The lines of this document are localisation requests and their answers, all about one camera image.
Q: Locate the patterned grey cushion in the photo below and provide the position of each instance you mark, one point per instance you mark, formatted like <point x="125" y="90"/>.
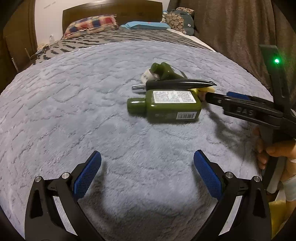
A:
<point x="180" y="19"/>

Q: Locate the green bottle with white label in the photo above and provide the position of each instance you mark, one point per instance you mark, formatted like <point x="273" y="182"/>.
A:
<point x="165" y="71"/>

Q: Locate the light blue pillow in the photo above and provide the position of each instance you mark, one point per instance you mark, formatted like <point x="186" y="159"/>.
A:
<point x="134" y="25"/>

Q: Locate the grey fluffy blanket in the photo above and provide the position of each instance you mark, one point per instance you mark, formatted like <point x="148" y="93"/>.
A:
<point x="56" y="113"/>

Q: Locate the white wall plug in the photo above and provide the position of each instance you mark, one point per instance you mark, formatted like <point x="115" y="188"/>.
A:
<point x="51" y="39"/>

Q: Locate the plaid red blue pillow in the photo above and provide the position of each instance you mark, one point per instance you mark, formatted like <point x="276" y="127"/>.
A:
<point x="90" y="25"/>

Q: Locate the dark wooden headboard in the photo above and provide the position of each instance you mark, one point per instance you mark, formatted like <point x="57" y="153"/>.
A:
<point x="125" y="11"/>

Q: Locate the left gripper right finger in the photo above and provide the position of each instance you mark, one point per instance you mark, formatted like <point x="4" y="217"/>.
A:
<point x="252" y="220"/>

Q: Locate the green bottle with barcode label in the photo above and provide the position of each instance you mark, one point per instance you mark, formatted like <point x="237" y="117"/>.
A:
<point x="166" y="106"/>

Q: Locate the black tube with silver cap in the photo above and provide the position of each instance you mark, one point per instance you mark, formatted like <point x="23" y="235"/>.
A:
<point x="175" y="84"/>

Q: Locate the colourful plush flower toy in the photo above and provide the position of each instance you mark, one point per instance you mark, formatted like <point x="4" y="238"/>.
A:
<point x="201" y="92"/>

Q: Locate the brown curtain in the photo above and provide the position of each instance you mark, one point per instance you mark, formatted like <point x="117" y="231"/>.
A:
<point x="236" y="29"/>

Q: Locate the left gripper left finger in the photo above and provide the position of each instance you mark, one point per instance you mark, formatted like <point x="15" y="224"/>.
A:
<point x="42" y="220"/>

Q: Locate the black striped grey bedspread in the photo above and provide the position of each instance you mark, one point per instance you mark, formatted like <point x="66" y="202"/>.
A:
<point x="119" y="35"/>

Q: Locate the person's right hand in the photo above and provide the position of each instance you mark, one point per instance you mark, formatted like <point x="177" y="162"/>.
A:
<point x="279" y="149"/>

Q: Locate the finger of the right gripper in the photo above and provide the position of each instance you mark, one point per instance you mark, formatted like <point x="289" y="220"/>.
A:
<point x="247" y="97"/>
<point x="255" y="112"/>

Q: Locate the dark wooden wardrobe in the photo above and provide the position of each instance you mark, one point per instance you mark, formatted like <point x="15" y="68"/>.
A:
<point x="18" y="38"/>

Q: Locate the white tape roll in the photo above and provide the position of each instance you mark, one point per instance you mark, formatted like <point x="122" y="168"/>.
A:
<point x="148" y="75"/>

